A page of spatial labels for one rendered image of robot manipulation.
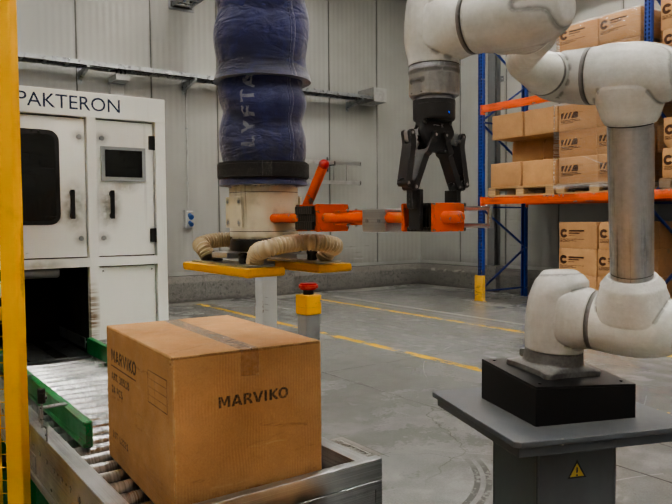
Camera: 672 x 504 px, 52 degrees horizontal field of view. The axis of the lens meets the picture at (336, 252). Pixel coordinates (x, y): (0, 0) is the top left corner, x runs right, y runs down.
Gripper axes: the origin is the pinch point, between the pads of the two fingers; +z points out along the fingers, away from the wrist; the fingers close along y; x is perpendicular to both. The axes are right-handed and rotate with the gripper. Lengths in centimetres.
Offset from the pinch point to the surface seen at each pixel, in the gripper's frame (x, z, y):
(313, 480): -53, 67, -9
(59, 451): -117, 67, 37
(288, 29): -48, -43, 1
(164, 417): -66, 48, 25
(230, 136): -57, -19, 11
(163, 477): -68, 63, 25
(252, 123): -52, -22, 8
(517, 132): -571, -124, -715
